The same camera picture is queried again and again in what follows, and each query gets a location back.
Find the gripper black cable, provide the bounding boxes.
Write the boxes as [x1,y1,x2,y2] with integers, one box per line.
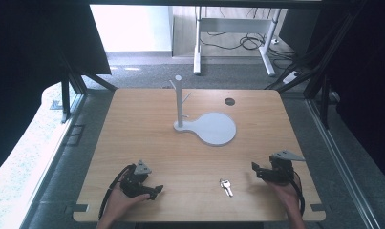
[290,171,307,218]
[97,163,137,221]

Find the person's left hand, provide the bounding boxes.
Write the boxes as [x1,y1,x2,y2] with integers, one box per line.
[101,183,151,224]

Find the person's right hand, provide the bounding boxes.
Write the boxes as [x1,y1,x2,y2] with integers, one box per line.
[266,180,304,220]

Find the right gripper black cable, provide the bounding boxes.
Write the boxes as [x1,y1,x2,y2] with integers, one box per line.
[290,171,307,218]

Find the black metal frame strut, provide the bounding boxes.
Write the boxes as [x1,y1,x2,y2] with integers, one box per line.
[266,0,366,130]
[59,53,118,124]

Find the white power strip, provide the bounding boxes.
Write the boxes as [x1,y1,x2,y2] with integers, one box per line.
[281,70,301,85]

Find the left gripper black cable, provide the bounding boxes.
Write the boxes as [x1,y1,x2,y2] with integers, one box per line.
[97,163,137,221]

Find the black floor cables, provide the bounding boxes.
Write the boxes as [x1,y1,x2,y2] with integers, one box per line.
[199,7,296,70]

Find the silver key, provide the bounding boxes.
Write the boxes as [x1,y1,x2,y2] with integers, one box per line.
[219,178,234,198]

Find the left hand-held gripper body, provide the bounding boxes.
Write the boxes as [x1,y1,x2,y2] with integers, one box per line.
[118,159,153,198]

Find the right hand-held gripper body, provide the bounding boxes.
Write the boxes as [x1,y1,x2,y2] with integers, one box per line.
[257,150,307,185]

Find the white desk frame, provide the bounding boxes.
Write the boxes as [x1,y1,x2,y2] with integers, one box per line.
[193,6,283,77]

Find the white key stand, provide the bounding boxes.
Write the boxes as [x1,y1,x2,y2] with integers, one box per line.
[168,74,238,147]

